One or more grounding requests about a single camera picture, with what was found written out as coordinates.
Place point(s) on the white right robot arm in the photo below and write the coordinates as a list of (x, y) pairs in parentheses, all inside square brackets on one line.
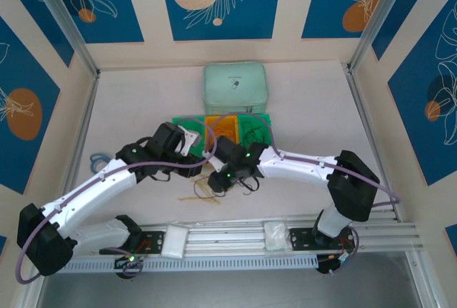
[(296, 167)]

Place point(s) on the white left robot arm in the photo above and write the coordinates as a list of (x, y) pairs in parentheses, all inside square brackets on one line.
[(89, 193)]

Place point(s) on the green plastic bin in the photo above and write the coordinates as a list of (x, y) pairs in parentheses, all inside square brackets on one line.
[(177, 120), (267, 122)]

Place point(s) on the orange plastic bin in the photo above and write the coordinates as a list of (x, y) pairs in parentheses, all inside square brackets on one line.
[(233, 122)]

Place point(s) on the mint green zipper pouch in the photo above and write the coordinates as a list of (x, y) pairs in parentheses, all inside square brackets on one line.
[(235, 86)]

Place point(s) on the aluminium extrusion base beam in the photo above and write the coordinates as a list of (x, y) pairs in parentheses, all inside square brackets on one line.
[(228, 236)]

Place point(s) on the white foam pad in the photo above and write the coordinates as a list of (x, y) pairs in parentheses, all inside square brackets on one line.
[(275, 236), (175, 242)]

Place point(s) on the small control board with LED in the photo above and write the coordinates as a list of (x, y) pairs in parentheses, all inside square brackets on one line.
[(129, 258), (342, 257)]

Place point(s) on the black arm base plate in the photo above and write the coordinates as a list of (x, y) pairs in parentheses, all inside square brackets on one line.
[(301, 238), (153, 240)]

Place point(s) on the blue floral wall panel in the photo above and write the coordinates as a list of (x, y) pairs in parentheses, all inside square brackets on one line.
[(403, 11), (428, 150), (118, 0), (328, 0), (250, 18), (21, 72), (35, 11)]

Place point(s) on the aluminium frame post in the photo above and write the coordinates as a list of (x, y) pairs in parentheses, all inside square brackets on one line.
[(64, 18), (382, 18)]

